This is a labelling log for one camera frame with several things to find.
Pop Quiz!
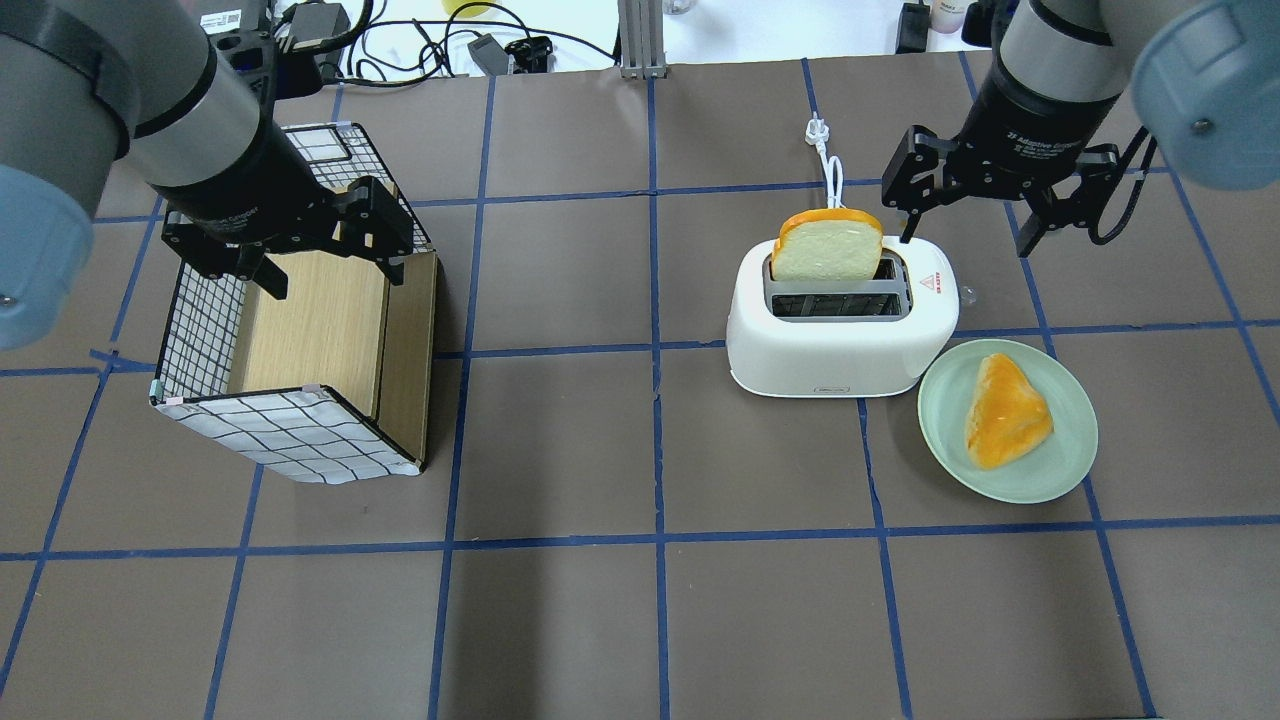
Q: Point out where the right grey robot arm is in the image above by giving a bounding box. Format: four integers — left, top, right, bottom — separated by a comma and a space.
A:
881, 1, 1279, 256

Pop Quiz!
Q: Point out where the black power adapter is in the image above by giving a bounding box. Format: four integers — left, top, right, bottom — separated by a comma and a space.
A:
467, 35, 515, 76

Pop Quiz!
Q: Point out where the pale green plate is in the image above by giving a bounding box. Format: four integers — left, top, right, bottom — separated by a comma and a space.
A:
916, 340, 1100, 503

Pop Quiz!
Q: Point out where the black device on bench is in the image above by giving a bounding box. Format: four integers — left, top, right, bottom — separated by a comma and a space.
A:
893, 1, 931, 54

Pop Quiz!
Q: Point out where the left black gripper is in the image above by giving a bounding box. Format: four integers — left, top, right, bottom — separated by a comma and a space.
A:
154, 124, 415, 300

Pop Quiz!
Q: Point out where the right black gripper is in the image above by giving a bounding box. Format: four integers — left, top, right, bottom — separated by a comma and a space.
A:
881, 61, 1123, 259

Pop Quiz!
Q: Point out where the white toaster power cord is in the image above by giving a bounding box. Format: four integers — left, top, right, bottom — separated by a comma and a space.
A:
805, 117, 847, 211

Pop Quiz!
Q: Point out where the aluminium frame post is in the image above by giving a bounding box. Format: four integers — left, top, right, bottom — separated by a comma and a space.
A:
617, 0, 669, 79

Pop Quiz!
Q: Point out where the white toaster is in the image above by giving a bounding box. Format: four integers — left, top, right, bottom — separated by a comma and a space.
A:
724, 236, 960, 398

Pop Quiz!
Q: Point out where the triangular bread on plate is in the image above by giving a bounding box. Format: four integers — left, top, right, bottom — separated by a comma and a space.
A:
965, 354, 1053, 470

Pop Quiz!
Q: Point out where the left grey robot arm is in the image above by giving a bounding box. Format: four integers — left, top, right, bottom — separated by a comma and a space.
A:
1, 1, 415, 350

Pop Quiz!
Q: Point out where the black cable bundle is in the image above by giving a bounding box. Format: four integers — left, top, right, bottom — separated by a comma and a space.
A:
270, 0, 621, 88

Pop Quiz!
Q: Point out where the toast slice in toaster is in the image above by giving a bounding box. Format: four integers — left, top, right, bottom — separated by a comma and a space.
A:
771, 208, 884, 282

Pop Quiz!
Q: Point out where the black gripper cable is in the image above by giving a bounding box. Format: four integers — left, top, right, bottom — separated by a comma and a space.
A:
1088, 128, 1161, 246

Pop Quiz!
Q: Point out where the wire and wood storage box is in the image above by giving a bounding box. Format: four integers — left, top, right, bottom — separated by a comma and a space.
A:
150, 122, 440, 486

